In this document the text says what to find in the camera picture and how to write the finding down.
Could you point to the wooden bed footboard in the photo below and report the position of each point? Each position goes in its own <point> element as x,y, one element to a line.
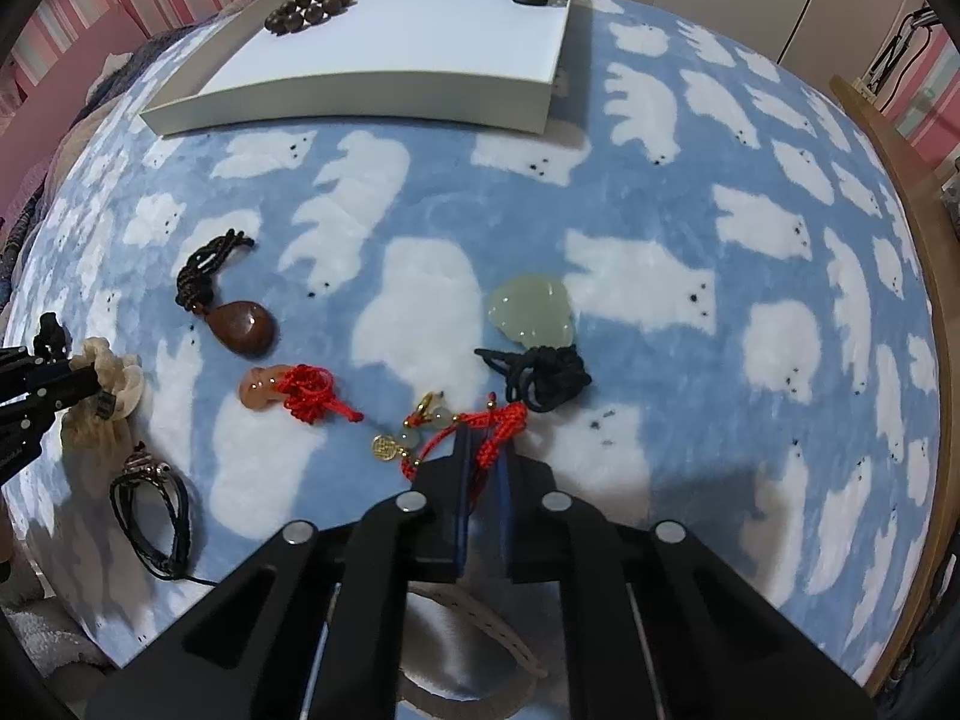
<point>922,225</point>

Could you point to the cream scrunchie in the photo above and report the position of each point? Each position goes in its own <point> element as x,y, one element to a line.
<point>112,375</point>

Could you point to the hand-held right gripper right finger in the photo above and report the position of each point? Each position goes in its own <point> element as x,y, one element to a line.
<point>508,525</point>

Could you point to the white shallow tray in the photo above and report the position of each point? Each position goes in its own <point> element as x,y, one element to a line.
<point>390,45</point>

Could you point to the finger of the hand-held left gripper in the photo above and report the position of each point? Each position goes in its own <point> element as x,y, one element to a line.
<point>52,379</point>
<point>19,439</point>

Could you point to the white fluffy cloth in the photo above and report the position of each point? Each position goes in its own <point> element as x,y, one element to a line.
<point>37,637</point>

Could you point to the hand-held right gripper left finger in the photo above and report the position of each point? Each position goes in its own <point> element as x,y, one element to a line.
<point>460,540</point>

